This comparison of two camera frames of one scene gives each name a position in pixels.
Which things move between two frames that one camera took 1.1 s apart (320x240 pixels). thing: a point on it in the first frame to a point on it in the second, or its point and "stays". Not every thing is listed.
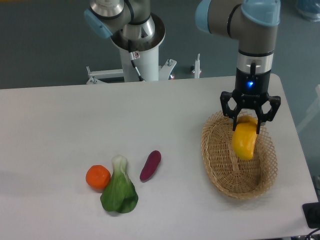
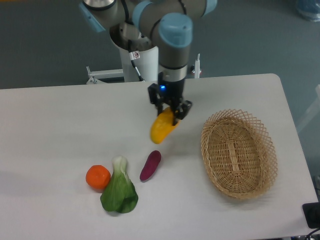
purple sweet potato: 153,159 stays
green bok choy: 120,194 stays
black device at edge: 311,211 stays
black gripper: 251,91 to 171,93
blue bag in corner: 309,9 stays
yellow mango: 244,137 to 162,125
